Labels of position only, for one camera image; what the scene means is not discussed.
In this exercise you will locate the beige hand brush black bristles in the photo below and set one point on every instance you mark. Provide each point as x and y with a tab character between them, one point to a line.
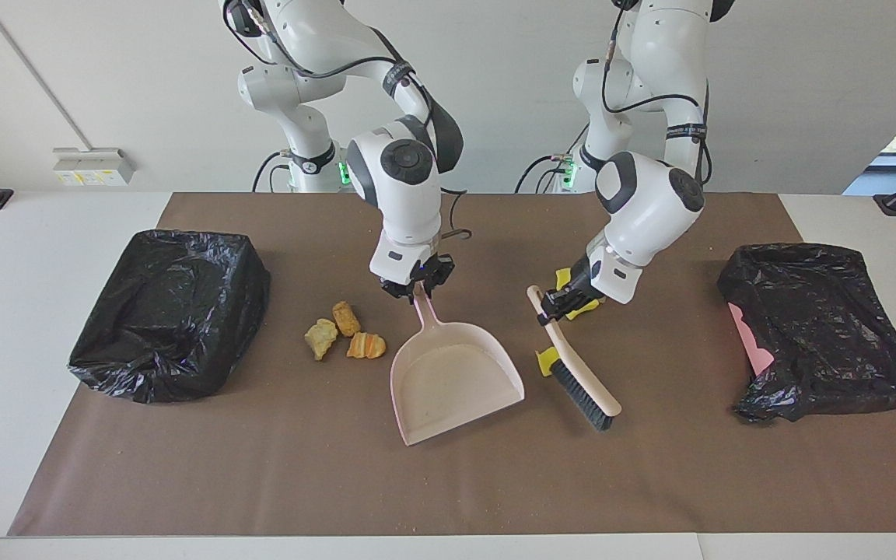
572	365

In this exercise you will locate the white wall outlet box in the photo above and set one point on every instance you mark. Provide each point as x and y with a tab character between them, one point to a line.
94	166

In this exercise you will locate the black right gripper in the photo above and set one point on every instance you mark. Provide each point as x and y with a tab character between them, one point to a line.
425	271

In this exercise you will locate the orange striped croissant piece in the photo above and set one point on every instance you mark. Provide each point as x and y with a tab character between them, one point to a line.
366	346

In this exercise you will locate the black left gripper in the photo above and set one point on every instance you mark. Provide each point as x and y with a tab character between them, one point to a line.
584	281

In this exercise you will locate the black plastic trash bag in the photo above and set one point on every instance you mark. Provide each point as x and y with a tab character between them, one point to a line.
821	327

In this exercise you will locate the beige plastic dustpan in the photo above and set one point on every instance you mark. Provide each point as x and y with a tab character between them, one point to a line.
456	381

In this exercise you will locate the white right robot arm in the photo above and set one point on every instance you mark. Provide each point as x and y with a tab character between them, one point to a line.
409	202

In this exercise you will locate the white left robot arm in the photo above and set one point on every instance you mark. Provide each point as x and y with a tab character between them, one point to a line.
650	210

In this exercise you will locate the brown speckled bread piece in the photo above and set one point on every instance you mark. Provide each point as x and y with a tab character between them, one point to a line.
345	318

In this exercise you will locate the pale green chip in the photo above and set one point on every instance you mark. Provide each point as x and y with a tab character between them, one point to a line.
321	339

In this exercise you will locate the black bag lined trash bin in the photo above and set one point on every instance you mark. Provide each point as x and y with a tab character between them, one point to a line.
168	311

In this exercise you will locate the brown paper table mat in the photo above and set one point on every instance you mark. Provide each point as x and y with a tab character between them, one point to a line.
448	482

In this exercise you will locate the pink plastic bin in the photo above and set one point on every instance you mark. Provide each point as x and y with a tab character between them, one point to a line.
751	342

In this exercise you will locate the yellow sponge with green pad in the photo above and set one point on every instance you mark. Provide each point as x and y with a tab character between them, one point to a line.
545	362

